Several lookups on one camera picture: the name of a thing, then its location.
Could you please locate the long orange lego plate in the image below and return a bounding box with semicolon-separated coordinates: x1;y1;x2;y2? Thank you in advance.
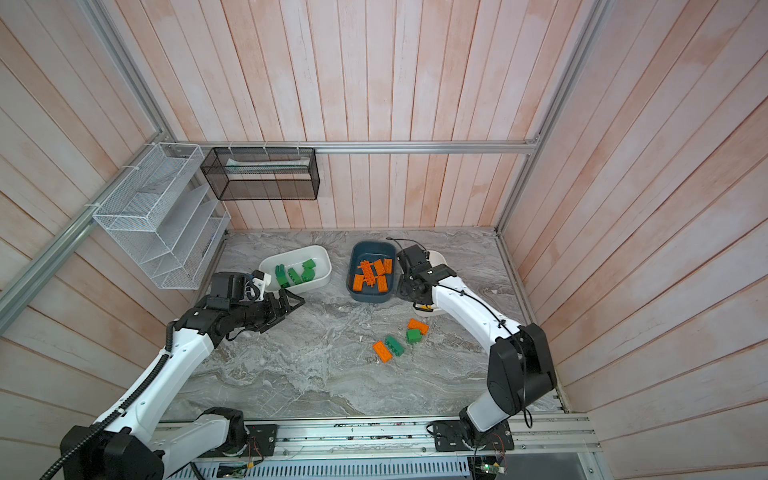
359;260;378;287

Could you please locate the dark teal bin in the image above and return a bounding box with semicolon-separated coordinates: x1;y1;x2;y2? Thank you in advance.
346;241;395;303

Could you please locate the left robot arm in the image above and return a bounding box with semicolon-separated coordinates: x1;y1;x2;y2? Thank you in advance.
43;270;305;479

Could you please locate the left white bin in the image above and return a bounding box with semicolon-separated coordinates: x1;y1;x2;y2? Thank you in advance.
258;245;332;294

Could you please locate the black mesh basket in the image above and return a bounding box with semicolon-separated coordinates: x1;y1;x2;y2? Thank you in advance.
201;146;321;201

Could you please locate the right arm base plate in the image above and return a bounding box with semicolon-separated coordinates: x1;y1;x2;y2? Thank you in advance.
426;419;514;452

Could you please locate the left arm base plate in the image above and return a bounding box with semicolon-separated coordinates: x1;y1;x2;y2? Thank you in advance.
219;424;278;459

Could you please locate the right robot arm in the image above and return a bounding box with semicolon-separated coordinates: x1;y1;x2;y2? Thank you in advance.
396;244;557;440

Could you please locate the white bin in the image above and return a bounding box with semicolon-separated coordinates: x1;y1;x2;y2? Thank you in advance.
412;250;446;318
258;245;332;294

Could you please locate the white wire shelf rack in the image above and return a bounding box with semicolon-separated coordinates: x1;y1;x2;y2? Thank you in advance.
94;143;230;290

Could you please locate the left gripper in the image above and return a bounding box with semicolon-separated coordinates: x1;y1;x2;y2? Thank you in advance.
231;288;306;332

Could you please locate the black corrugated cable left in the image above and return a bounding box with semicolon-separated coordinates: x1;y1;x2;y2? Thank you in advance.
38;320;178;480

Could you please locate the right white bin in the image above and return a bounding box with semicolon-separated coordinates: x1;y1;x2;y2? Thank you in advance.
412;250;446;318

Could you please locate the aluminium front rail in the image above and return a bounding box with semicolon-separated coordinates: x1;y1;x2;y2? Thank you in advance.
152;413;603;466

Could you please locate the green long lego brick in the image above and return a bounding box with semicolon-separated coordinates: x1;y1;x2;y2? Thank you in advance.
384;335;405;357

